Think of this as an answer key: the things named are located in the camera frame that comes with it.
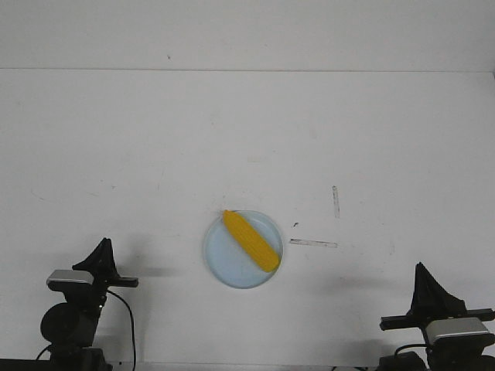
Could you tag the clear tape strip horizontal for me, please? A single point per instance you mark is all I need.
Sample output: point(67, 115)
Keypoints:
point(313, 243)

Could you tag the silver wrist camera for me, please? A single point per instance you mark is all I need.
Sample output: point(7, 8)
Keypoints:
point(62, 280)
point(470, 328)

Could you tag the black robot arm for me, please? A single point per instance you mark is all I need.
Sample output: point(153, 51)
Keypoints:
point(70, 326)
point(447, 355)

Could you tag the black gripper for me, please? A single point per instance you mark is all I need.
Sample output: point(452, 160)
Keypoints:
point(431, 302)
point(101, 264)

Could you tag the clear tape strip vertical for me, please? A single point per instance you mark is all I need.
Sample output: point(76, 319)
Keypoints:
point(336, 201)

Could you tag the yellow corn cob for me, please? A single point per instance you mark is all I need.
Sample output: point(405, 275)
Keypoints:
point(251, 241)

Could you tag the light blue round plate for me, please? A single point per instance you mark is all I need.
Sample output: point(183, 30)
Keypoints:
point(228, 262)

